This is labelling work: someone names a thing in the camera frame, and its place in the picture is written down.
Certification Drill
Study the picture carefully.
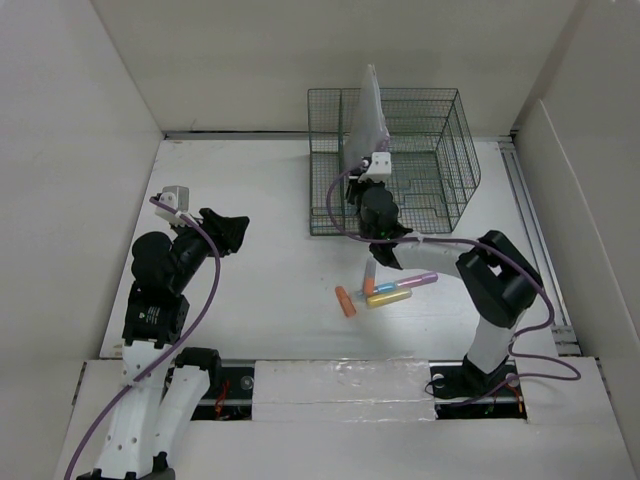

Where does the pink marker pen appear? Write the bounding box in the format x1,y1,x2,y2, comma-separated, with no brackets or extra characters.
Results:
395,272,439,289

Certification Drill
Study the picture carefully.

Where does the clear zip pouch purple zipper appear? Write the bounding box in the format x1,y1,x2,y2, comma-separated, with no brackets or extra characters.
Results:
375,130,390,152

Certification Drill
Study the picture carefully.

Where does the orange capped clear marker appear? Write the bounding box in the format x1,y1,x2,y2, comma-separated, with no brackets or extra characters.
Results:
362,258,377,297

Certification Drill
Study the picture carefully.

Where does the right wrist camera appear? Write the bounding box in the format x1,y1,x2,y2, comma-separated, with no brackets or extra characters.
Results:
358,152,392,183

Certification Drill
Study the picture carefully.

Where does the yellow marker pen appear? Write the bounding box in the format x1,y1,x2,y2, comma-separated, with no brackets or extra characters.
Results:
366,289,412,309

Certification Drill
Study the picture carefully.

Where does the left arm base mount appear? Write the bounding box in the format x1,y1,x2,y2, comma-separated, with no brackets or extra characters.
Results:
183,347,255,421

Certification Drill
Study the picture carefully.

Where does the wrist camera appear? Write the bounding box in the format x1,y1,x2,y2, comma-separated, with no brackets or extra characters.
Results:
154,185,189,225
358,152,392,183

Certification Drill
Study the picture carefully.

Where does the green wire mesh organizer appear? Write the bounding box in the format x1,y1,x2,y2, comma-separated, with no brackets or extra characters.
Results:
307,88,481,236

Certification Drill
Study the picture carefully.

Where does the aluminium rail right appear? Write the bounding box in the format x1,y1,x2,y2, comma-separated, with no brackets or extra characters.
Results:
498,140,582,357

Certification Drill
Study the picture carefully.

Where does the light blue capped marker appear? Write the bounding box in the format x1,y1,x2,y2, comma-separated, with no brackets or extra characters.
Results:
351,282,398,301

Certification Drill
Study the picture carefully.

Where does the white notebook booklet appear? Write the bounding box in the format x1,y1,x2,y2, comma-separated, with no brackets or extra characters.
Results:
344,64,389,170

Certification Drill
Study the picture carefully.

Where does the orange marker pen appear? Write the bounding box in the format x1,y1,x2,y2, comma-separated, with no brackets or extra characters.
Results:
335,286,357,318

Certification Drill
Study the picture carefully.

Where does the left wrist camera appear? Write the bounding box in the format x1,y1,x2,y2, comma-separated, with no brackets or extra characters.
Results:
154,185,189,225

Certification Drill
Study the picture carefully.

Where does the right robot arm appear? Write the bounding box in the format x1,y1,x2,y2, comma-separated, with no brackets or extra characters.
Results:
346,179,542,394

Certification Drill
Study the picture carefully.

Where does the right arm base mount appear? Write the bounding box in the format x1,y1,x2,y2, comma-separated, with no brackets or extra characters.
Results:
424,360,527,420

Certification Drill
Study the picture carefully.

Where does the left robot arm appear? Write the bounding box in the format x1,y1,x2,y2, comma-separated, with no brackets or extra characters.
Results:
72,207,250,479

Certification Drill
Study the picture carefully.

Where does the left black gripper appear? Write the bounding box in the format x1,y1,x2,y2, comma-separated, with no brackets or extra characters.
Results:
170,206,248,290

